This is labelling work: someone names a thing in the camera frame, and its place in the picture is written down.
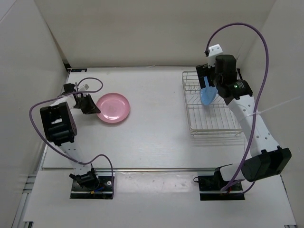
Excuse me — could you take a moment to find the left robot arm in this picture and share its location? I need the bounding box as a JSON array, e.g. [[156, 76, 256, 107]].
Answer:
[[40, 93, 101, 190]]

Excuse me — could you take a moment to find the wire dish rack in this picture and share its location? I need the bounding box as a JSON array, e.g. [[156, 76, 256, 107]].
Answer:
[[182, 71, 242, 136]]

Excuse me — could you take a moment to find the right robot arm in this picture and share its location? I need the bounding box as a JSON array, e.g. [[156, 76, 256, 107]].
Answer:
[[196, 55, 292, 190]]

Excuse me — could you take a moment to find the blue plate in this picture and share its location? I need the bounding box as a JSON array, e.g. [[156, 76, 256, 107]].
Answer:
[[199, 76, 218, 105]]

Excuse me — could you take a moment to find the white cable tie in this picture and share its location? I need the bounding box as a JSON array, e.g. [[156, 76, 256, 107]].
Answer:
[[243, 95, 303, 119]]

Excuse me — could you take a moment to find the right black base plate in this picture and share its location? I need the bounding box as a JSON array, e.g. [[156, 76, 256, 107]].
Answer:
[[193, 175, 245, 201]]

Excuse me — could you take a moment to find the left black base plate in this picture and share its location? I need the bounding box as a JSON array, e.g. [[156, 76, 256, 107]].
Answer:
[[70, 172, 114, 200]]

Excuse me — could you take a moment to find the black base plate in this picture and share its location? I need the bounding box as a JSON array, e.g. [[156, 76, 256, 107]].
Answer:
[[193, 175, 245, 201], [70, 172, 114, 200]]

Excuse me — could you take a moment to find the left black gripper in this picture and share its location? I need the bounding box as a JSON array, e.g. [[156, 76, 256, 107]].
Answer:
[[73, 93, 101, 114]]

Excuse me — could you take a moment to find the pink plate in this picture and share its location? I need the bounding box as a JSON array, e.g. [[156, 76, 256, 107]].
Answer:
[[96, 93, 131, 124]]

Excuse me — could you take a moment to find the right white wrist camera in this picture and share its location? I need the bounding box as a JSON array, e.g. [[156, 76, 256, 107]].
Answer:
[[205, 44, 223, 68]]

